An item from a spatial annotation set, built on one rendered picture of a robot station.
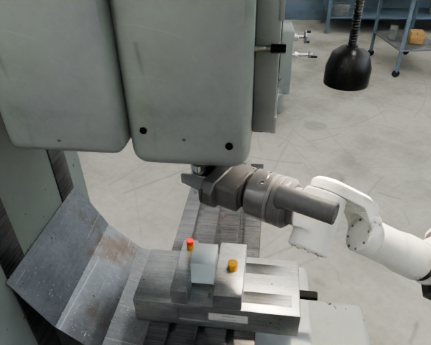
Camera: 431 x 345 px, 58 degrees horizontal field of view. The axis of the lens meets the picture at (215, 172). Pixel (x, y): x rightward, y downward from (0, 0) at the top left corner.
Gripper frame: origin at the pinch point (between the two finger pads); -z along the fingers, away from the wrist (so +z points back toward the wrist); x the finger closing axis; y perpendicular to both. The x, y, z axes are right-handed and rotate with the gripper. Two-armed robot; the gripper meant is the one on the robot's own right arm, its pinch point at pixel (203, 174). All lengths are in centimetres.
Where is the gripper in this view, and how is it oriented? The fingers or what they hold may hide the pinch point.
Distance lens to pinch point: 74.7
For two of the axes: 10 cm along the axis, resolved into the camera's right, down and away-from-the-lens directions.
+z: 8.4, 2.8, -4.6
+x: -5.4, 4.9, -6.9
